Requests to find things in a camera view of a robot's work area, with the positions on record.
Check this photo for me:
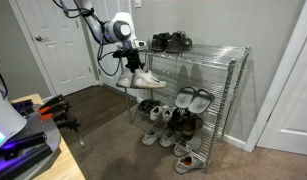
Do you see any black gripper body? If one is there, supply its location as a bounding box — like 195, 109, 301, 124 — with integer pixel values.
122, 48, 143, 68

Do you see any white nike sneaker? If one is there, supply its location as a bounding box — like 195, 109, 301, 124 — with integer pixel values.
132, 68, 168, 89
116, 66, 136, 89

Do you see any small dark shoe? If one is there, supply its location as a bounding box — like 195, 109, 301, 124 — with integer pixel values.
137, 99, 153, 114
147, 99, 162, 113

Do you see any dark brown shoe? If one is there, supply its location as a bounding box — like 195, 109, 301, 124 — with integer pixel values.
181, 114, 205, 141
167, 108, 191, 136

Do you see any white door beside rack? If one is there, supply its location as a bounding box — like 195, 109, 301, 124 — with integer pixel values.
244, 0, 307, 158

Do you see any black sneaker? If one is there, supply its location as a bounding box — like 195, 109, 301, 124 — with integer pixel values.
165, 30, 193, 54
150, 32, 172, 53

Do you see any small white sneaker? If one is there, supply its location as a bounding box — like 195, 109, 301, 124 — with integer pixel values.
161, 105, 176, 124
149, 105, 166, 122

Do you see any grey slide sandal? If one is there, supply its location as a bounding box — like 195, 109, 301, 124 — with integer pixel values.
174, 86, 198, 110
187, 89, 216, 115

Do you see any white door with deadbolt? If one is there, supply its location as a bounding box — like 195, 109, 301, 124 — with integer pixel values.
89, 0, 134, 89

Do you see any light grey sneaker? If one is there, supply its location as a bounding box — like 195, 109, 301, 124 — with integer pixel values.
141, 128, 163, 147
158, 130, 178, 148

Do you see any white panel door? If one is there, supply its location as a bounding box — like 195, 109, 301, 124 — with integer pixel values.
12, 0, 97, 98

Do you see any black orange clamp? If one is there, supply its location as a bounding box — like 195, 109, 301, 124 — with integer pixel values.
39, 94, 65, 108
37, 102, 71, 118
42, 113, 87, 149

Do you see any grey sneaker orange lining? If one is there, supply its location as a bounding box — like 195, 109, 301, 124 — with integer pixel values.
175, 154, 206, 175
173, 135, 202, 158

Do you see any chrome wire shoe rack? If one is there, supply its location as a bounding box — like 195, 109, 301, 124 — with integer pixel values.
124, 41, 252, 174

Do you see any round metal base plate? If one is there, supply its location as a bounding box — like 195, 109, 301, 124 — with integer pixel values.
0, 103, 62, 180

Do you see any black aluminium rail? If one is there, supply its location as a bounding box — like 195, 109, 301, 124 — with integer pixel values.
11, 99, 34, 118
0, 131, 54, 179

